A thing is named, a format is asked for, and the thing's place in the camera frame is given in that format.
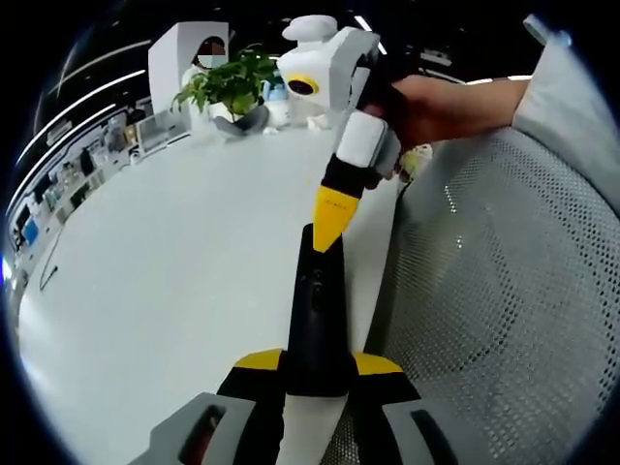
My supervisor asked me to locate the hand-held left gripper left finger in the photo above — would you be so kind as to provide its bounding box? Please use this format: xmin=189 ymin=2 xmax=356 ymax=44
xmin=128 ymin=347 xmax=289 ymax=465

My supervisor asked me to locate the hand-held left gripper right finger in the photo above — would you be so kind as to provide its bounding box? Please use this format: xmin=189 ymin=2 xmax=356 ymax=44
xmin=348 ymin=352 xmax=464 ymax=465

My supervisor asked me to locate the grey office chair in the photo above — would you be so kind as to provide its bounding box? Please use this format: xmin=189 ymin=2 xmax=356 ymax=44
xmin=333 ymin=125 xmax=620 ymax=465

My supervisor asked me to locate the green potted plant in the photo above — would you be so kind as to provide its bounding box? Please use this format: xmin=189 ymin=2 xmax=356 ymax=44
xmin=171 ymin=43 xmax=281 ymax=141

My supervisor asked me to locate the small yellowish object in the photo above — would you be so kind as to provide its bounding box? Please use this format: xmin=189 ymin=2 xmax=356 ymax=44
xmin=399 ymin=142 xmax=435 ymax=183

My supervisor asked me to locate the white cabinet row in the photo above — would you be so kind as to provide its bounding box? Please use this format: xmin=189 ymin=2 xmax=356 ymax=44
xmin=9 ymin=123 xmax=146 ymax=253

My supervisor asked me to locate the black remote control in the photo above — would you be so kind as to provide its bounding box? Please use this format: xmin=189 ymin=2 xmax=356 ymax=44
xmin=285 ymin=223 xmax=354 ymax=399

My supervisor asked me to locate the person's right hand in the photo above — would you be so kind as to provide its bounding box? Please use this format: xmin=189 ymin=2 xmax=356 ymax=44
xmin=360 ymin=75 xmax=495 ymax=151

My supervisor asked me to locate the white blue spray bottle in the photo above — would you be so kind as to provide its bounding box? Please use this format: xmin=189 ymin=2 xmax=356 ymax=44
xmin=263 ymin=77 xmax=292 ymax=120

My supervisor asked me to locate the black cable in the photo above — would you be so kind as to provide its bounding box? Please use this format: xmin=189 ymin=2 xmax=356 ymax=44
xmin=38 ymin=227 xmax=63 ymax=292

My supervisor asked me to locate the white wire rack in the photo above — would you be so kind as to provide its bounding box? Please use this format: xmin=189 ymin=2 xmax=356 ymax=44
xmin=135 ymin=109 xmax=171 ymax=156

